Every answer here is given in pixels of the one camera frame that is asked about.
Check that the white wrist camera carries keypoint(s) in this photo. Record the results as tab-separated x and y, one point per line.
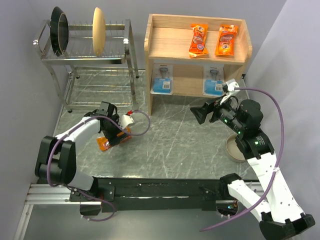
230	88
126	120

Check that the wooden two-tier shelf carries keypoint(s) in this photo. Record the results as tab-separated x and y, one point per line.
167	42

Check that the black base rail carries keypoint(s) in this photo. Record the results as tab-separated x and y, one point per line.
135	194

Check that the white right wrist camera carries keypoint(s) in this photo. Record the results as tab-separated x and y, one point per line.
230	88

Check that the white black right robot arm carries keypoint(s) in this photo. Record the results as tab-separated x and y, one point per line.
277	212

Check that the black plate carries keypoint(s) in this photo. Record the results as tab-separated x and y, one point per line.
59	31

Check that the beige ceramic bowl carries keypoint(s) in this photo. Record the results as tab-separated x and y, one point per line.
232	150

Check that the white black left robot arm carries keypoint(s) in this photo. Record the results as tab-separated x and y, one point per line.
63	147

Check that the aluminium frame rail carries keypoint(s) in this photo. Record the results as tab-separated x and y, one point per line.
44	194

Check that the blue razor blister pack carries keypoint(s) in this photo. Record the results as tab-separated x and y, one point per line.
162	79
213	80

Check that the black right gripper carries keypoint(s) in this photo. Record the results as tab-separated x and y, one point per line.
200	112

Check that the metal dish rack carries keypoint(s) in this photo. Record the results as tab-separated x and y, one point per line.
83	80

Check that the beige wooden plate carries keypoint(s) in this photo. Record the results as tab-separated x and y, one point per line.
98	32

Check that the orange razor pack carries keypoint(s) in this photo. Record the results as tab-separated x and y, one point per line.
103	143
226	40
197	47

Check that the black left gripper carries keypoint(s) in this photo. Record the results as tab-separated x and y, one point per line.
113	138

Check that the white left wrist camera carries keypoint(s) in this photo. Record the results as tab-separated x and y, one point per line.
126	120

